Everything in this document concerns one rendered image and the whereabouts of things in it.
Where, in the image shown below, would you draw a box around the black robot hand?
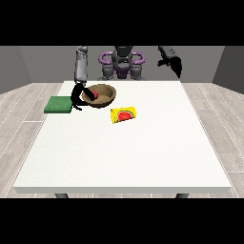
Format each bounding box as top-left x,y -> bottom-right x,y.
156,55 -> 183,79
70,82 -> 96,112

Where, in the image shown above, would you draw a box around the brown wooden bowl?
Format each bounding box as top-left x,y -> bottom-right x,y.
81,83 -> 117,109

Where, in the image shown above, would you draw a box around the green square pad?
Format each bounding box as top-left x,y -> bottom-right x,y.
43,95 -> 74,114

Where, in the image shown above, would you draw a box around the yellow cup with melon print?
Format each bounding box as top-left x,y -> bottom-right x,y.
110,106 -> 137,125

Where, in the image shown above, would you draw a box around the grey robot trunk purple rings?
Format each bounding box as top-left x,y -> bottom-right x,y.
96,46 -> 148,82

